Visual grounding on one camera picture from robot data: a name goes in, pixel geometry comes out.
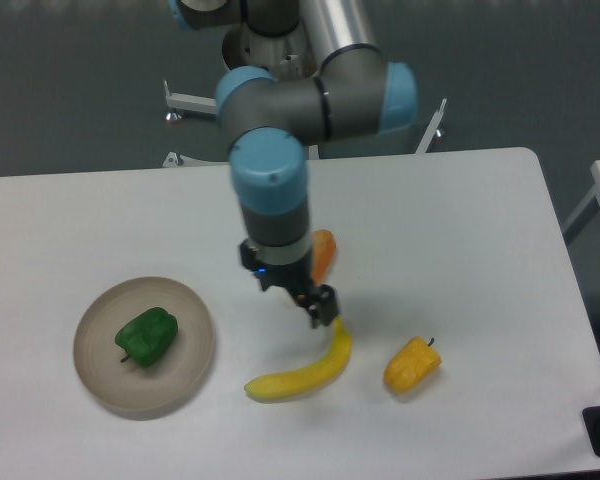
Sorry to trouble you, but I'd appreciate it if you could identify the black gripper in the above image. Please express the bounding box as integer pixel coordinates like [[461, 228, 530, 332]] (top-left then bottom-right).
[[239, 239, 340, 329]]

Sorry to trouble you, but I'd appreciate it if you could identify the green toy pepper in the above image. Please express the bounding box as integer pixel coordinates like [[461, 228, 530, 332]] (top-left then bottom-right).
[[114, 307, 179, 368]]

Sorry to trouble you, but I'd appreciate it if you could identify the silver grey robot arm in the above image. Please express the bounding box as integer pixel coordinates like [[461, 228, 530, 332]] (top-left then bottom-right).
[[170, 1, 418, 327]]

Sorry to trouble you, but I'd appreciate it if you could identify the yellow toy pepper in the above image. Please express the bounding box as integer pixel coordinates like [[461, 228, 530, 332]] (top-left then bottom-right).
[[383, 337, 442, 395]]

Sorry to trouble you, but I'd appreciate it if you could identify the beige round plate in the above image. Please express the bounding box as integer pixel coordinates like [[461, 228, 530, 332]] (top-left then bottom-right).
[[73, 277, 216, 420]]

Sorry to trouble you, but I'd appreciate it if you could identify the yellow toy banana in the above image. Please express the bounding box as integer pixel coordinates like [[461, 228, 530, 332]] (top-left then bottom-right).
[[244, 317, 352, 402]]

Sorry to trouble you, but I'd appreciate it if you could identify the orange toy bread wedge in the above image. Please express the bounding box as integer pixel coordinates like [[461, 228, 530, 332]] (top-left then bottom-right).
[[283, 229, 337, 308]]

